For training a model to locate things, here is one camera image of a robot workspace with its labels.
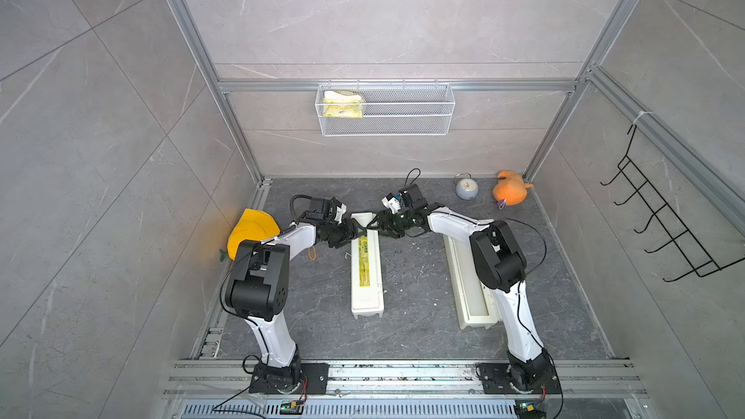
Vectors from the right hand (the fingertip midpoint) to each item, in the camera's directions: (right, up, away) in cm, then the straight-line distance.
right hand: (372, 230), depth 96 cm
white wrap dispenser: (-1, -13, -14) cm, 19 cm away
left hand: (-3, 0, -1) cm, 3 cm away
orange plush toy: (+52, +15, +12) cm, 56 cm away
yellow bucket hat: (-44, 0, +9) cm, 45 cm away
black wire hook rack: (+68, -3, -38) cm, 78 cm away
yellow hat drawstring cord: (-20, -8, +2) cm, 22 cm away
